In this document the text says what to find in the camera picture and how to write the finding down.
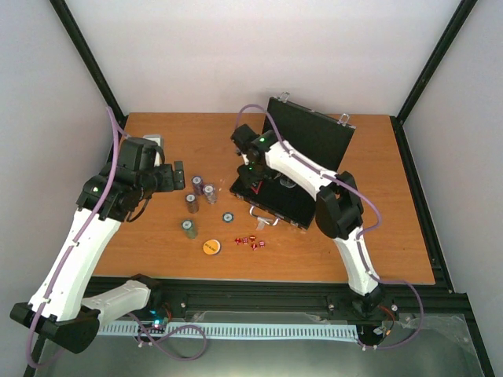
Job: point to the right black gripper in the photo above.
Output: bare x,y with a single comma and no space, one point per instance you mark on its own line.
247,178

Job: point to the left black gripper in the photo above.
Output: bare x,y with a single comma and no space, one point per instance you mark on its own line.
170,183

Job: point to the triangular all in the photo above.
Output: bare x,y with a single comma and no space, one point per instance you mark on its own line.
256,187

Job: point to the single blue poker chip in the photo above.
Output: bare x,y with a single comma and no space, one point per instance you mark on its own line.
227,217

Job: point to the black poker set case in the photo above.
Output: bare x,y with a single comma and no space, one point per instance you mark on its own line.
319,137

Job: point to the clear round dealer button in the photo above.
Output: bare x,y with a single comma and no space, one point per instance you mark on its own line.
286,182

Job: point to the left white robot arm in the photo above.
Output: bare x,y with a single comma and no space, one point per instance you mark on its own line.
119,194

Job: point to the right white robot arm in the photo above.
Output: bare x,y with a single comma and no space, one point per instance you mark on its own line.
338,205

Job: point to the purple chip stack rear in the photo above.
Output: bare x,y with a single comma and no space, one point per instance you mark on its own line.
198,185

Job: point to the purple chip stack right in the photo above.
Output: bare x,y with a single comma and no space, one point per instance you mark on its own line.
210,193

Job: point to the green chip stack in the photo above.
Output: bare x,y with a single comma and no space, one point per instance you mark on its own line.
189,228

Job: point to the orange big blind button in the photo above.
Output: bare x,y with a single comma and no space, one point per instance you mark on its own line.
212,247

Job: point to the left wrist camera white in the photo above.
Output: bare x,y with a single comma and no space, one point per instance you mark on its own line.
158,139

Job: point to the black aluminium frame rail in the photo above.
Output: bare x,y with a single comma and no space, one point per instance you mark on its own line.
329,301

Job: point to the light blue slotted cable duct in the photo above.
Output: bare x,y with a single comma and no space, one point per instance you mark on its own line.
227,331

